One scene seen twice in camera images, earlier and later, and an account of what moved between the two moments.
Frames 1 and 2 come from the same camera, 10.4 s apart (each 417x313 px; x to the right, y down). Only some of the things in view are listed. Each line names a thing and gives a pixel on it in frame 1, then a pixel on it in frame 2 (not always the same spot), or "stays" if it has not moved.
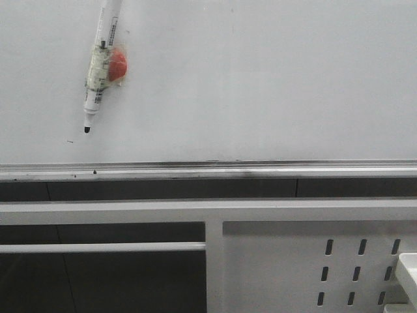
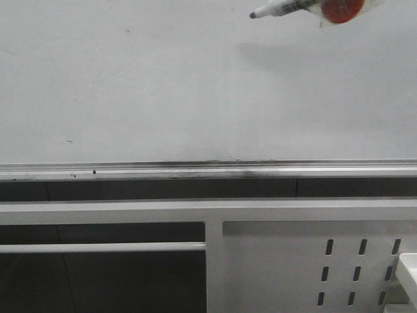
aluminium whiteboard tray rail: (227, 170) stays
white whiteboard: (212, 81) stays
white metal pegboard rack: (261, 256) stays
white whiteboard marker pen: (98, 68) → (277, 8)
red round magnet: (117, 66) → (341, 11)
